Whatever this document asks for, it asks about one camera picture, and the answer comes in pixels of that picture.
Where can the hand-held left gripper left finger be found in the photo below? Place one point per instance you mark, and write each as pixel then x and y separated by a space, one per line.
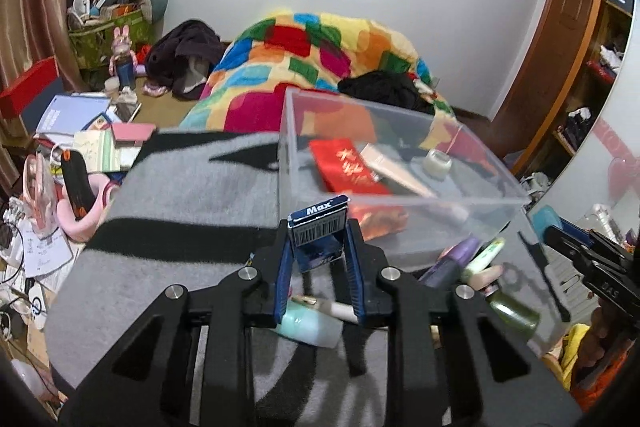
pixel 284 269

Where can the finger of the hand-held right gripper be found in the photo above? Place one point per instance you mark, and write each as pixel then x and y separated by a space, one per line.
pixel 565 244
pixel 547 219

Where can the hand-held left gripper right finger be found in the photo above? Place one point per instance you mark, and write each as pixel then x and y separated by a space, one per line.
pixel 354 279

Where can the white pen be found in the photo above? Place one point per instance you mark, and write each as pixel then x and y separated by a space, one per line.
pixel 332 308

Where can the blue staple box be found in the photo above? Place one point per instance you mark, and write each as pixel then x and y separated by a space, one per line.
pixel 320 227

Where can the mint green bottle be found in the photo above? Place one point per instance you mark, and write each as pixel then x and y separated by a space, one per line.
pixel 310 328

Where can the light green tube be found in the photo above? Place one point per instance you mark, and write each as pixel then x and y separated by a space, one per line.
pixel 484 257

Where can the dark green glass bottle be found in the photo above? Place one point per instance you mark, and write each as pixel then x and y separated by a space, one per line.
pixel 512 314

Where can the pink beige cosmetic stick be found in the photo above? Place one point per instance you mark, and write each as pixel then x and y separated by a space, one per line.
pixel 482 280

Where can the purple cosmetic tube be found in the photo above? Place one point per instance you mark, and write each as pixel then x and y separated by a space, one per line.
pixel 450 262

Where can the clear plastic storage box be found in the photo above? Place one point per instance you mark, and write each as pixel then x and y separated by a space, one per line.
pixel 400 132

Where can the person's right hand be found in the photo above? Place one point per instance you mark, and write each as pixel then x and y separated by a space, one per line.
pixel 597 337

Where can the grey bag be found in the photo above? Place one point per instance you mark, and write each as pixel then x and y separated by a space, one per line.
pixel 535 183

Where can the white wardrobe panel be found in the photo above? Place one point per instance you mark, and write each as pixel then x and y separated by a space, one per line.
pixel 600 147

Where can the red packet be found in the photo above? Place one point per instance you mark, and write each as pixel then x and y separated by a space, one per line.
pixel 345 167

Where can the person's orange garment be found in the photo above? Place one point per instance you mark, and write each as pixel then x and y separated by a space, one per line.
pixel 595 389

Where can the beige cosmetic tube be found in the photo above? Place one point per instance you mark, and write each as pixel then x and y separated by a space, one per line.
pixel 395 169

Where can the grey black patterned blanket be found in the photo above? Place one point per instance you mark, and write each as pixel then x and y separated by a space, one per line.
pixel 175 207

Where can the wooden door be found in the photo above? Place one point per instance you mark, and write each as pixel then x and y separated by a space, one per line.
pixel 555 42

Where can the black garment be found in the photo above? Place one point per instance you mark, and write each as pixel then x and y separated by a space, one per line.
pixel 390 89

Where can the pink curved headband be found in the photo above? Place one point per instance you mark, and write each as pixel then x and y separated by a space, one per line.
pixel 90 219

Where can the pink notebook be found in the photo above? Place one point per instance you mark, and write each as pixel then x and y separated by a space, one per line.
pixel 132 132

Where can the colourful patchwork blanket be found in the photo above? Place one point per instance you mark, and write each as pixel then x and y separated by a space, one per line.
pixel 300 52

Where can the green booklet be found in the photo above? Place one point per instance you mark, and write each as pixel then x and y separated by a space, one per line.
pixel 95 152

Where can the black sock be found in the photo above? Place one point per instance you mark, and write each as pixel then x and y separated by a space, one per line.
pixel 77 184

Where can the dark clothes pile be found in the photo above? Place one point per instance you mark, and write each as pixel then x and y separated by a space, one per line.
pixel 180 52

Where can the loose papers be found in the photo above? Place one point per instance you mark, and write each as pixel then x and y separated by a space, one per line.
pixel 42 252

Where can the white cup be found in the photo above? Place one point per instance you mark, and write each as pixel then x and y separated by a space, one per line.
pixel 111 88

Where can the blue water bottle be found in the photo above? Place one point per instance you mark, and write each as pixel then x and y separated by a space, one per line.
pixel 125 74

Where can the pink pouch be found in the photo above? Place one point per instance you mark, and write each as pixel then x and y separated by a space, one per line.
pixel 37 197

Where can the blue book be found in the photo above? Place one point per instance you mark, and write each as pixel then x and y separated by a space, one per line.
pixel 70 112

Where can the pink bunny toy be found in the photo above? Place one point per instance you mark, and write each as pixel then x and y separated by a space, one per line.
pixel 121 44

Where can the green storage basket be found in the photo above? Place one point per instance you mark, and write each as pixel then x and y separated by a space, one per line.
pixel 107 39

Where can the red box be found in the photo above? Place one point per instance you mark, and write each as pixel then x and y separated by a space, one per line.
pixel 30 87

